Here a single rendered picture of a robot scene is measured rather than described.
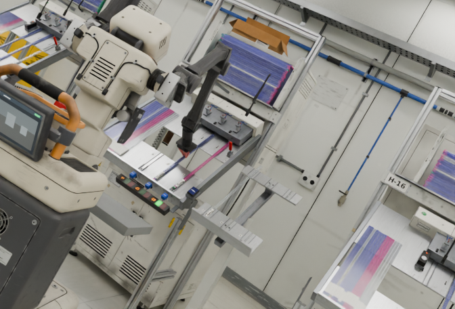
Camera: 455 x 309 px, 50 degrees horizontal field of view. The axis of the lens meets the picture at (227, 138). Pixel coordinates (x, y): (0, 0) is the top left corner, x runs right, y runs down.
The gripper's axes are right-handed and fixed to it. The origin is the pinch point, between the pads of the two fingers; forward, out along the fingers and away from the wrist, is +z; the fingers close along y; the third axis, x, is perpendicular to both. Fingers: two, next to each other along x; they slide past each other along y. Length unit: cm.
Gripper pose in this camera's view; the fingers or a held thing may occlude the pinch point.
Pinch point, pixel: (185, 155)
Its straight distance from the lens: 271.8
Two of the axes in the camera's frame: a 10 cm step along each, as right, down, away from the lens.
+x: -6.0, 4.8, -6.4
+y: -7.9, -4.7, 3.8
